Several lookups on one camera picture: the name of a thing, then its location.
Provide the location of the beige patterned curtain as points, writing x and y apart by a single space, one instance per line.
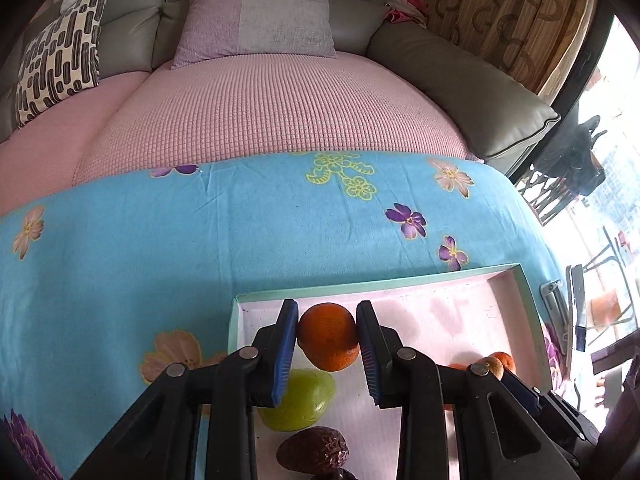
500 15

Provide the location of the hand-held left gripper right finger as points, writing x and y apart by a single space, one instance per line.
369 355

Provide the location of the grey leather sofa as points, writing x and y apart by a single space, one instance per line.
450 70

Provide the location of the large green jujube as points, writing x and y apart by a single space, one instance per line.
305 400

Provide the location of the pink waffle sofa cover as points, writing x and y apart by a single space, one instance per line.
55 130
275 110

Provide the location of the small tangerine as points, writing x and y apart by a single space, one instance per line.
506 361

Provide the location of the silver metal clip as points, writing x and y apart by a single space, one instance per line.
552 305

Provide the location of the black window frame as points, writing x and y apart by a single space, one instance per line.
585 75

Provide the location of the brown longan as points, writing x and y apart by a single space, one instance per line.
491 367

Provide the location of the orange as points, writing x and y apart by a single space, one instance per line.
456 366
327 335

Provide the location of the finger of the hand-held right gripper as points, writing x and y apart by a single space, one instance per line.
520 390

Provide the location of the black and white patterned pillow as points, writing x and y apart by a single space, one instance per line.
60 60

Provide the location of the white tray with teal rim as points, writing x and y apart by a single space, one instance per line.
450 320

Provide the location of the lilac and grey pillow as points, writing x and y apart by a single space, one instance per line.
250 15

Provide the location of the blue floral blanket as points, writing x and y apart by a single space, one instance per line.
150 240

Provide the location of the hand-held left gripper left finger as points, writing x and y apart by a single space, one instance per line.
285 355

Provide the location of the black metal chair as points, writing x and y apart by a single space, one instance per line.
575 160

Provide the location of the large wrinkled red date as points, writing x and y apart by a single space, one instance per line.
310 450

